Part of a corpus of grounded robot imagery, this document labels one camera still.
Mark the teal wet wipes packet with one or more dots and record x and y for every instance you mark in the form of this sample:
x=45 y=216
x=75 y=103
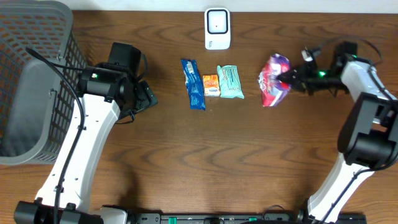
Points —
x=230 y=85

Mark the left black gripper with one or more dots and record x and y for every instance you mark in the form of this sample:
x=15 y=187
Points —
x=146 y=98

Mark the blue snack bar wrapper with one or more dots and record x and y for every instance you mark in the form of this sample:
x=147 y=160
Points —
x=193 y=84

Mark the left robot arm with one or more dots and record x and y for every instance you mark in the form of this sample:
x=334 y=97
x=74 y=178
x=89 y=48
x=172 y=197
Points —
x=106 y=94

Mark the red purple snack packet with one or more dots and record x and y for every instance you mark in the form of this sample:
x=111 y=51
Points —
x=273 y=91

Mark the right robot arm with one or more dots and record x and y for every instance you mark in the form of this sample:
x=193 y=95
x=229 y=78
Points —
x=367 y=142

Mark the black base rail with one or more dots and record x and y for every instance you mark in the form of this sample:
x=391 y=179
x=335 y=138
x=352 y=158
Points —
x=156 y=218

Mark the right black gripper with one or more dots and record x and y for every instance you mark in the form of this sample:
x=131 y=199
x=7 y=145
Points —
x=300 y=79

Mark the orange tissue packet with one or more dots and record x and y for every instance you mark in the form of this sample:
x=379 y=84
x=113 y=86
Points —
x=211 y=85

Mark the grey plastic mesh basket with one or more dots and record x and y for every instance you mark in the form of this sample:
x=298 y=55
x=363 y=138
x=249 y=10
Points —
x=36 y=105

